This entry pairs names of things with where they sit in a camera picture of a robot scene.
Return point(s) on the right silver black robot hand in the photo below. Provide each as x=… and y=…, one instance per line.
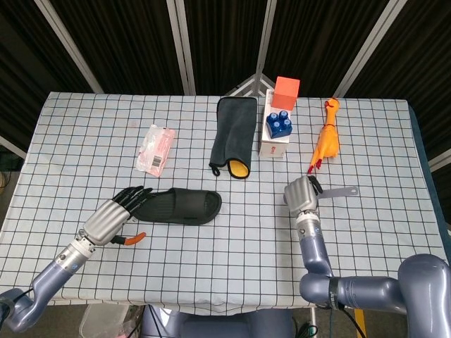
x=301, y=195

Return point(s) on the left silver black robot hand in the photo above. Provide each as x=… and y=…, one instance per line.
x=104, y=223

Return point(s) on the black slipper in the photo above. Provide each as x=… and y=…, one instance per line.
x=183, y=206

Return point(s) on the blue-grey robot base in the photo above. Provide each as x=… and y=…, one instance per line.
x=218, y=325

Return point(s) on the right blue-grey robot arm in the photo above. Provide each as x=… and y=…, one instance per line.
x=370, y=292

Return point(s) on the white cardboard box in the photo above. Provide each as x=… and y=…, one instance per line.
x=273, y=148

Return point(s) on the yellow rubber chicken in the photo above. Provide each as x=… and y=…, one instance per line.
x=327, y=141

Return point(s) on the blue building block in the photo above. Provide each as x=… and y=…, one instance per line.
x=279, y=125

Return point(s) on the pink plastic package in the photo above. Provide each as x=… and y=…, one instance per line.
x=155, y=149

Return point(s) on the dark grey towel yellow lining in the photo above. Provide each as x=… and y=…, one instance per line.
x=234, y=130

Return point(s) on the white checkered tablecloth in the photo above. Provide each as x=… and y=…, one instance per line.
x=225, y=253

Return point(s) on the orange cube box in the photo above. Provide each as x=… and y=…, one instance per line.
x=285, y=93

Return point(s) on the white metal screen foot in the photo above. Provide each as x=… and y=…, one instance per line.
x=254, y=84

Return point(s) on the black folding screen white frames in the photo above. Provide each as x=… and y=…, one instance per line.
x=134, y=42

